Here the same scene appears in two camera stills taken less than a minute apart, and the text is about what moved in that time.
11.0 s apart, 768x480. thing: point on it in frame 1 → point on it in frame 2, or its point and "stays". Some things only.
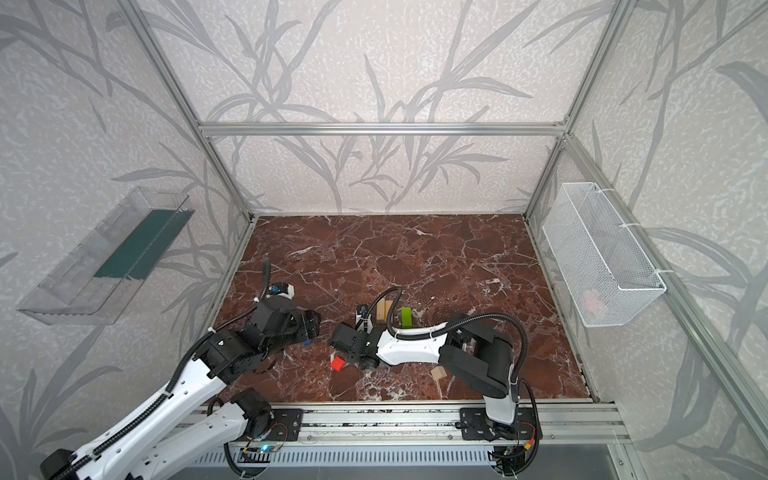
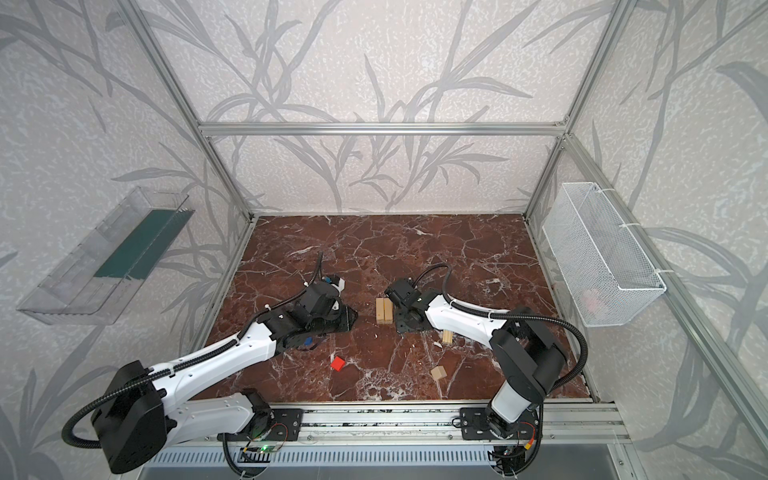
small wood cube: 438,372 stays
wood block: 382,308 stays
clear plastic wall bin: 94,285 stays
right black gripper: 345,341 → 400,309
